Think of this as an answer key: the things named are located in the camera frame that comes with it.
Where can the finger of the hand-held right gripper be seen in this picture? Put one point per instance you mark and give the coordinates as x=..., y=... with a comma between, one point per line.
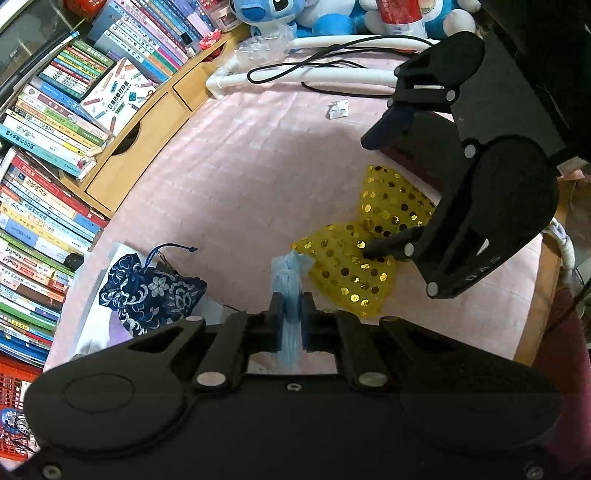
x=388, y=245
x=392, y=127

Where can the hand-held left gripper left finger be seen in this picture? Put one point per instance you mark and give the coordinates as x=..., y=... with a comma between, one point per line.
x=277, y=323

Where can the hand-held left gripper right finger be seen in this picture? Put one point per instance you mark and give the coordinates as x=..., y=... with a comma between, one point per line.
x=306, y=325

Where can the yellow sequin bow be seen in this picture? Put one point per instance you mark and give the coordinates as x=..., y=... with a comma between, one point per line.
x=351, y=272

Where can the light blue mesh pouch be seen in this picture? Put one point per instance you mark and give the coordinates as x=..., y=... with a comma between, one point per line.
x=291, y=277

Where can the small white wrapper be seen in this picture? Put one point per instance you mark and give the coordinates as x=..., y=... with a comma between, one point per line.
x=337, y=110

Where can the beige paper bag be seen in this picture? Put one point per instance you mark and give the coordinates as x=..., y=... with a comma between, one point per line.
x=577, y=203

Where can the red can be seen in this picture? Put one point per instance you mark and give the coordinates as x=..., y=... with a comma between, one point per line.
x=399, y=11

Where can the blue round plush toy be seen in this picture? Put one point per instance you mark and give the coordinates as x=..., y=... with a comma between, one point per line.
x=443, y=18

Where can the blue white plush toy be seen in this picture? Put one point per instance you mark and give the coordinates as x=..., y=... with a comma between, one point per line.
x=323, y=23

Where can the dark blue floral pouch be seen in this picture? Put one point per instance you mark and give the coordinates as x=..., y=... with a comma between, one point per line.
x=147, y=295

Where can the pink checked tablecloth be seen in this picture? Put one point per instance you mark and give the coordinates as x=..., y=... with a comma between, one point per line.
x=258, y=175

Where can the clear plastic bag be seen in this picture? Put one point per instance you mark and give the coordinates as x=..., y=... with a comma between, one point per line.
x=258, y=46

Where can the person's dark red clothing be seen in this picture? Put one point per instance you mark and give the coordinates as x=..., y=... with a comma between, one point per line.
x=572, y=350

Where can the blue alien plush toy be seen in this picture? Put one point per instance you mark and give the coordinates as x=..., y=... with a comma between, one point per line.
x=263, y=14

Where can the pink hair scrunchie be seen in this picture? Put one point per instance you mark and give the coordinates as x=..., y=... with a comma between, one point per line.
x=210, y=40

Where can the wooden drawer organizer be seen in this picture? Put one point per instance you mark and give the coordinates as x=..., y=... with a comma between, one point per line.
x=134, y=175

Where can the small black toy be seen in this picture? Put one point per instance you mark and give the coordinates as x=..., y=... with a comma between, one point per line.
x=73, y=262

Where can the row of upright books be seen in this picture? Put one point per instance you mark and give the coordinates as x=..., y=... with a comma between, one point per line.
x=46, y=124
x=152, y=37
x=27, y=258

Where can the red plastic crate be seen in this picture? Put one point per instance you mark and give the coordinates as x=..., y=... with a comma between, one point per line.
x=14, y=383

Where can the white pencil print box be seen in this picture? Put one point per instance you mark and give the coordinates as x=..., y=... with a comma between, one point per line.
x=115, y=97

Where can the miniature bicycle model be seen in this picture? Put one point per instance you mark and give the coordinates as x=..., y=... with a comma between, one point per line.
x=16, y=427

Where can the red patterned basket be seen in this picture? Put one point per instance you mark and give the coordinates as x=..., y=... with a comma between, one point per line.
x=85, y=7

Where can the white tube frame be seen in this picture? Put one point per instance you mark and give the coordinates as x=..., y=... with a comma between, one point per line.
x=221, y=83

